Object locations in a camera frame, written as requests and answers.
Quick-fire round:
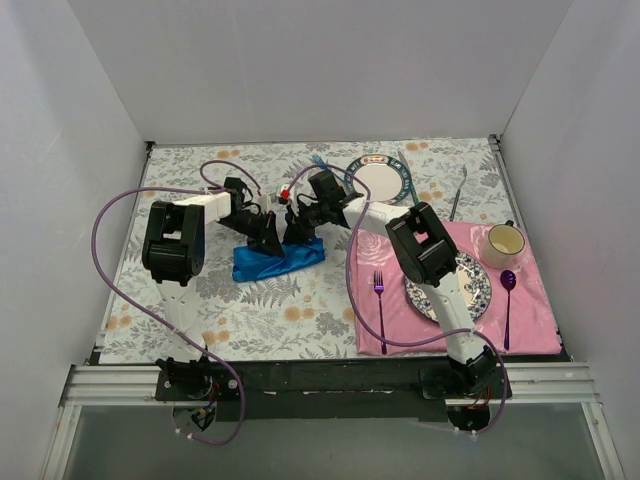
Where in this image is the blue satin napkin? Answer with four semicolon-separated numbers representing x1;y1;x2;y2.
232;237;326;283

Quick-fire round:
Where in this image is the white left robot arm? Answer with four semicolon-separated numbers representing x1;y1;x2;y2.
142;177;284;400

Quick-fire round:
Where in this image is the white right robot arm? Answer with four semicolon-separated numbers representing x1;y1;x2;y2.
276;166;509;400

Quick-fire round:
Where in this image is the floral tablecloth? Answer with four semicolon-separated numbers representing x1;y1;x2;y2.
100;138;512;364

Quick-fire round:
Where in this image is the blue fork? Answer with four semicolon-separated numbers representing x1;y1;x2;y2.
311;154;328;170

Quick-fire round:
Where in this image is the white plate teal rim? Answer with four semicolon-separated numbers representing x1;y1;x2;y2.
343;154;411;204

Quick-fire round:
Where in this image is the purple metallic fork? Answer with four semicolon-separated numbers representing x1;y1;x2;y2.
373;270;387;355

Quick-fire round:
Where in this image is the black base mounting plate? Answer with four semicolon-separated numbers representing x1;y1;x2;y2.
155;357;512;422

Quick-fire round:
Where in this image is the blue floral dinner plate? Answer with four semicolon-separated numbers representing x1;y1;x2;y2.
404;250;492;323

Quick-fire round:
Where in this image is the cream ceramic mug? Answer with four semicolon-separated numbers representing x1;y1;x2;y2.
479;220;526;269

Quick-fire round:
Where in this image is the purple metallic spoon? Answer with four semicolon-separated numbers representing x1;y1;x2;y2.
500;270;517;351

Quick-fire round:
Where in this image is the pink floral placemat cloth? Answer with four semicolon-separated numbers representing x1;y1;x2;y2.
351;229;562;355

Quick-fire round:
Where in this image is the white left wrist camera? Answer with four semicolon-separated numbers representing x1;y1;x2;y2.
256;193;278;213

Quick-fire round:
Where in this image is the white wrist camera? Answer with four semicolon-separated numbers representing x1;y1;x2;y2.
276;184;297;206
256;193;278;213

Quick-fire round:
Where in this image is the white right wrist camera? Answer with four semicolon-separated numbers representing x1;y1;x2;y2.
276;184;297;206

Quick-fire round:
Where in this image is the teal handled knife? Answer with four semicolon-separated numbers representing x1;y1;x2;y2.
396;150;422;206

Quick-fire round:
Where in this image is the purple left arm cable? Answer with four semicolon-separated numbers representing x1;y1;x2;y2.
90;160;264;446

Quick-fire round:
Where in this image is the aluminium frame rail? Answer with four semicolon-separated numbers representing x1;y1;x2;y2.
44;362;624;479

